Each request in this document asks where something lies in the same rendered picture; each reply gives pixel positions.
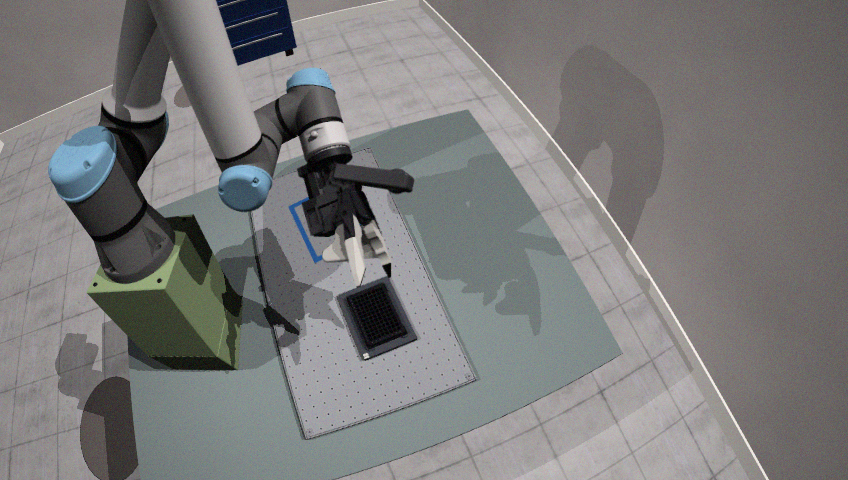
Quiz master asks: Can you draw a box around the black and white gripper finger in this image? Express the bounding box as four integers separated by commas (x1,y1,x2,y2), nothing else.
322,193,366,288
360,212,392,278

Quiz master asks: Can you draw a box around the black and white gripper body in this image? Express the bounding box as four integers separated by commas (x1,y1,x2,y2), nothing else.
297,146,372,237

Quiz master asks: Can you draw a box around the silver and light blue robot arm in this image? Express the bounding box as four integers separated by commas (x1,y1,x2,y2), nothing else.
48,0,350,284

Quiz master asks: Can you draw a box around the blue tape outline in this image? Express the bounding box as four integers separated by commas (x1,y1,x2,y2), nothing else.
288,197,322,263

